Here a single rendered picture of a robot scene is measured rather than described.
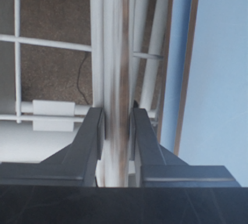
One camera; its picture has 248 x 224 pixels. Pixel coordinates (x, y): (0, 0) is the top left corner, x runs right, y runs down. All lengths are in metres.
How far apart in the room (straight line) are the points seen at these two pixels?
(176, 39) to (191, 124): 0.07
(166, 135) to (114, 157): 0.06
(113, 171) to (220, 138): 0.10
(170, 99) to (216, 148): 0.06
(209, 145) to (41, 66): 0.60
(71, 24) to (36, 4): 0.12
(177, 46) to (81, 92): 0.56
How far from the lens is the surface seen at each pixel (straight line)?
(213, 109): 0.17
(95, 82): 0.16
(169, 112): 0.18
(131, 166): 0.29
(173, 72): 0.17
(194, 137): 0.17
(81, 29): 0.67
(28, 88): 0.71
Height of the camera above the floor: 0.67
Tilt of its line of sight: 68 degrees down
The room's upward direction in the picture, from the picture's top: 141 degrees clockwise
